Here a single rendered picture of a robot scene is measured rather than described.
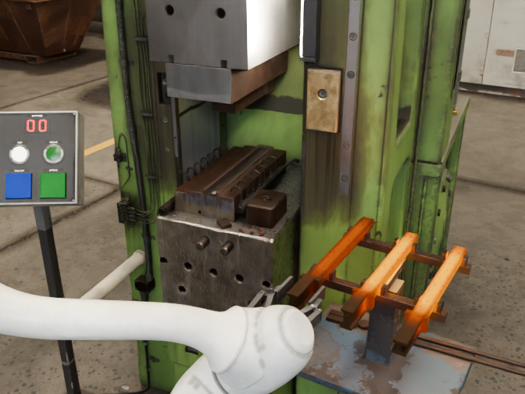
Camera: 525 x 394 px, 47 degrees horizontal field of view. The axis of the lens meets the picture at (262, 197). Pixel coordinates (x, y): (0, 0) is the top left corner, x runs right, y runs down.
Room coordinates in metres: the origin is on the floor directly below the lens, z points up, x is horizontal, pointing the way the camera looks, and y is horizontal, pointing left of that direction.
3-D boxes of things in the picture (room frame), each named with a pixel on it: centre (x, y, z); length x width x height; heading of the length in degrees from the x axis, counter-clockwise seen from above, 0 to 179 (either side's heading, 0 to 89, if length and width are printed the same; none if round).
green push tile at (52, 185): (1.64, 0.62, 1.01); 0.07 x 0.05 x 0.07; 92
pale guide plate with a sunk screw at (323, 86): (1.61, -0.17, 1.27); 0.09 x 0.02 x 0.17; 67
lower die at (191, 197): (1.81, 0.09, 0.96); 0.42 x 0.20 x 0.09; 157
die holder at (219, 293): (1.80, 0.04, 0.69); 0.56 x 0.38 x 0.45; 157
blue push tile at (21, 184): (1.64, 0.72, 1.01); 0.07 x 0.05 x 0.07; 92
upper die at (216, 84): (1.81, 0.09, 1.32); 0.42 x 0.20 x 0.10; 157
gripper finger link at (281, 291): (1.08, -0.05, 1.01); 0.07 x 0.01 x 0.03; 150
